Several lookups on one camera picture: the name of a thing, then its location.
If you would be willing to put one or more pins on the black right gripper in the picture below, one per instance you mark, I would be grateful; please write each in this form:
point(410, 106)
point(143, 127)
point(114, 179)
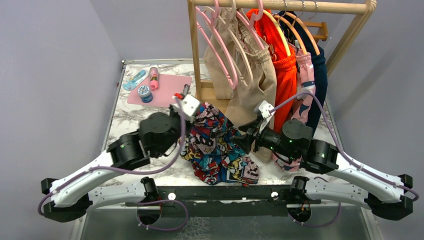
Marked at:
point(255, 130)

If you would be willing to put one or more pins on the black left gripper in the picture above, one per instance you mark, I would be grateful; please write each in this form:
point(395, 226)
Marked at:
point(190, 127)

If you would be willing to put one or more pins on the comic print shorts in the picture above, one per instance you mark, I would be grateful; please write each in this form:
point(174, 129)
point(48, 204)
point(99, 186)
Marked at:
point(212, 155)

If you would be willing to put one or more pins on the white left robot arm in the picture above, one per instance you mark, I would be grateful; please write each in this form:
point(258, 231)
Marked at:
point(112, 178)

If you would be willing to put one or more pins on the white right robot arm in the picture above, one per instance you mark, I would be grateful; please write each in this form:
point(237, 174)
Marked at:
point(365, 187)

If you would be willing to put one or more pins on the beige shorts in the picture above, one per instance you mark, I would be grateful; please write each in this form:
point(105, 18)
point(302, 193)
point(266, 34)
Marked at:
point(235, 111)

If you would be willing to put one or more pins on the pink patterned shorts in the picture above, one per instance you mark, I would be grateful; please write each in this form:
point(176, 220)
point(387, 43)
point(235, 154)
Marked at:
point(304, 79)

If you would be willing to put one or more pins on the orange shorts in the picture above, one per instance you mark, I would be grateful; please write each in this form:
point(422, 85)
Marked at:
point(273, 67)

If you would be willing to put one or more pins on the navy shorts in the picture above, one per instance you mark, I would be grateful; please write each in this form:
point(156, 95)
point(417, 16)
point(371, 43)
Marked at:
point(319, 67)

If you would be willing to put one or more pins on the cream plastic hanger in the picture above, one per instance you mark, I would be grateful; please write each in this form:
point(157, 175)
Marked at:
point(233, 75)

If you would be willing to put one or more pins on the pink hanger with shorts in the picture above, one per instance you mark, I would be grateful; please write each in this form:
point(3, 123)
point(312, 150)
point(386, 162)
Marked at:
point(249, 23)

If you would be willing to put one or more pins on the wooden hanger back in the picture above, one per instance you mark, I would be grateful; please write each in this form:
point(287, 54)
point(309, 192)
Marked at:
point(296, 19)

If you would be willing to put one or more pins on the wooden hanger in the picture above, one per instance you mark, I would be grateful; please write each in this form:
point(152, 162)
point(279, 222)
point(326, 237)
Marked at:
point(274, 34)
point(296, 19)

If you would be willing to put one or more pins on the wooden hanger front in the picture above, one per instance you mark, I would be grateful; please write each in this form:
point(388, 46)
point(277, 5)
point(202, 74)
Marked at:
point(274, 34)

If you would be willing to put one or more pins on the pink clipboard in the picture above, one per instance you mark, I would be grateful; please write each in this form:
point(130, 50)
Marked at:
point(163, 96)

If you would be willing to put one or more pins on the wooden clothes rack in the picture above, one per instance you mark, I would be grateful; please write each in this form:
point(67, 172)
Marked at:
point(362, 11)

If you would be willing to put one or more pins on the blue lidded jar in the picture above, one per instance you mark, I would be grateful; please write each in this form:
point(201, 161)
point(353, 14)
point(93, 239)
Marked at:
point(145, 94)

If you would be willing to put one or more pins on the pink glue stick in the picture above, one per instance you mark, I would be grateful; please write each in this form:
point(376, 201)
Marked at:
point(154, 75)

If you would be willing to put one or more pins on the light blue flat case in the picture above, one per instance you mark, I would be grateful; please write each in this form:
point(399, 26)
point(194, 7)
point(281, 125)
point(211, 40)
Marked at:
point(135, 80)

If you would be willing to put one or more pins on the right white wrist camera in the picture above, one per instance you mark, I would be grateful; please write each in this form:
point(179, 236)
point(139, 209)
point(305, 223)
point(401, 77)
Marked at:
point(263, 111)

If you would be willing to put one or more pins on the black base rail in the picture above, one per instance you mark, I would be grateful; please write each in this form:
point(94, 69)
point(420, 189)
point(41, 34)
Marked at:
point(224, 201)

